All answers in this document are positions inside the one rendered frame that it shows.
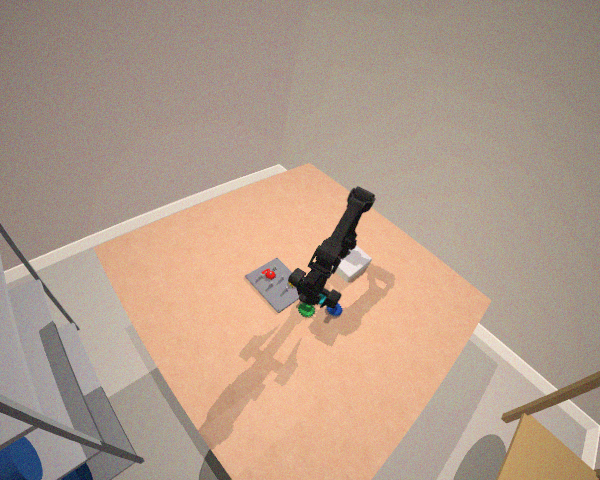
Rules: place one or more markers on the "blue gear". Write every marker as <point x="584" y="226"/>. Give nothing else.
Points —
<point x="335" y="311"/>

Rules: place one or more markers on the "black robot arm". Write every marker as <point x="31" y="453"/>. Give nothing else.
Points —
<point x="336" y="247"/>

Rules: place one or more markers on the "green gear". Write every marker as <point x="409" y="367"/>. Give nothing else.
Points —
<point x="306" y="310"/>

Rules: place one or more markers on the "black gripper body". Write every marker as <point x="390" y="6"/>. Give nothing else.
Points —
<point x="333" y="297"/>

